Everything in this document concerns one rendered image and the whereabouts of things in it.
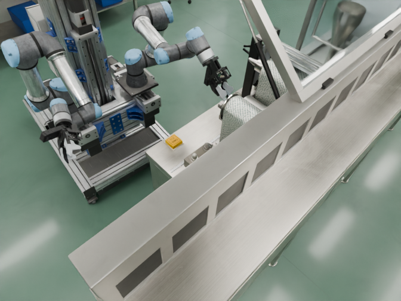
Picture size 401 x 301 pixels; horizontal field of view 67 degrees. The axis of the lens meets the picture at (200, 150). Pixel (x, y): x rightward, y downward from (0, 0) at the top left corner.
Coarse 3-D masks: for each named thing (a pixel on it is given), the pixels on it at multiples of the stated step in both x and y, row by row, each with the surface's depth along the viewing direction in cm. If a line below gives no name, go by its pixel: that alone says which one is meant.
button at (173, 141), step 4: (172, 136) 174; (176, 136) 174; (168, 140) 171; (172, 140) 172; (176, 140) 172; (180, 140) 172; (168, 144) 171; (172, 144) 170; (176, 144) 170; (180, 144) 173; (172, 148) 170
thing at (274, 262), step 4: (400, 116) 296; (396, 120) 301; (392, 124) 306; (388, 128) 311; (392, 128) 309; (368, 152) 235; (364, 156) 239; (360, 160) 244; (356, 168) 254; (352, 172) 256; (348, 176) 261; (344, 180) 267; (288, 244) 192; (284, 248) 194; (280, 252) 200; (276, 256) 207; (272, 260) 215; (276, 260) 211; (272, 264) 218; (276, 264) 221
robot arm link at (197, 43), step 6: (192, 30) 135; (198, 30) 136; (186, 36) 138; (192, 36) 136; (198, 36) 135; (204, 36) 137; (192, 42) 137; (198, 42) 136; (204, 42) 136; (192, 48) 140; (198, 48) 137; (204, 48) 136; (198, 54) 138
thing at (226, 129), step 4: (224, 124) 144; (228, 124) 142; (224, 128) 146; (228, 128) 144; (232, 128) 141; (224, 132) 148; (228, 132) 145; (232, 132) 143; (220, 136) 152; (224, 136) 150; (220, 140) 155
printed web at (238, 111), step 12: (264, 72) 142; (276, 72) 138; (264, 84) 145; (276, 84) 139; (240, 96) 141; (264, 96) 149; (228, 108) 137; (240, 108) 135; (252, 108) 134; (228, 120) 140; (240, 120) 134
